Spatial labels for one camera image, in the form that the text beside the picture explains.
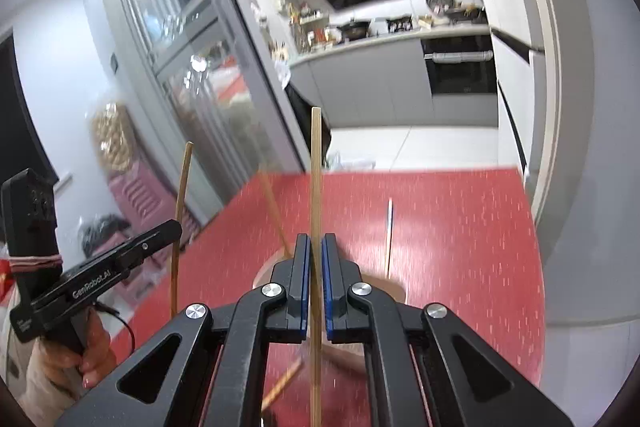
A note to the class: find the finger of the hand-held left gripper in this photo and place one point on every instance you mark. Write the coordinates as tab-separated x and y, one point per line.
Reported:
150	243

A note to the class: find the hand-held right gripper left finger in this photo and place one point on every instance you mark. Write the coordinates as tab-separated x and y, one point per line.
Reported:
302	287

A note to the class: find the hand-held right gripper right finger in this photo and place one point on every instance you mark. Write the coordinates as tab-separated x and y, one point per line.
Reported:
330	287

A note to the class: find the plain curved bamboo chopstick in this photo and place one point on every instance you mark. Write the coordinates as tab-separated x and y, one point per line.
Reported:
181	207

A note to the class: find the beige plastic cutlery holder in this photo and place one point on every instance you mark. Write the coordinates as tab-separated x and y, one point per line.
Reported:
385	289

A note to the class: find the blue patterned chopstick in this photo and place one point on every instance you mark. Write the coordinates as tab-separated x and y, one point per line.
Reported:
390	237

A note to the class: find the brown patterned chopstick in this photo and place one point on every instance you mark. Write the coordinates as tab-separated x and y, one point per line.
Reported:
282	386

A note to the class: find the person's left forearm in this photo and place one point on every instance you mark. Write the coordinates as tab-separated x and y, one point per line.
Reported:
35	387

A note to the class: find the person's left hand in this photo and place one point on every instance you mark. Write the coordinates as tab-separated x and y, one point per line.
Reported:
97	352

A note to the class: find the stack of pink stools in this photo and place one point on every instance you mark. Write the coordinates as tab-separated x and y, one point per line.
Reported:
145	202

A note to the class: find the black plastic bag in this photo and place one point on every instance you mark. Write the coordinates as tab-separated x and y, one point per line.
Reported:
102	234

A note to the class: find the clear bag of nuts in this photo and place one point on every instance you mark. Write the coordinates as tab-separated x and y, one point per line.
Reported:
112	137

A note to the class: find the grey sliding glass door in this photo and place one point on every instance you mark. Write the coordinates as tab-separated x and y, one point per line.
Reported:
200	82

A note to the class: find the grey kitchen base cabinet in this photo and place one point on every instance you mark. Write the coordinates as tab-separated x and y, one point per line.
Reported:
370	92

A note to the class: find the black built-in oven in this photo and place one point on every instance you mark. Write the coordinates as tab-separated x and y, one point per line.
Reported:
460	69

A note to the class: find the black wok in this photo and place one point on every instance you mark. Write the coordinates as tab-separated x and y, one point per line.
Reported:
355	29

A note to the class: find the dark cooking pot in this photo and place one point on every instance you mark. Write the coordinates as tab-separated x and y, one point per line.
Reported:
465	14

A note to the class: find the dark wall switch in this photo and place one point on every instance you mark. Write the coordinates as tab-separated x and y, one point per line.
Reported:
115	62

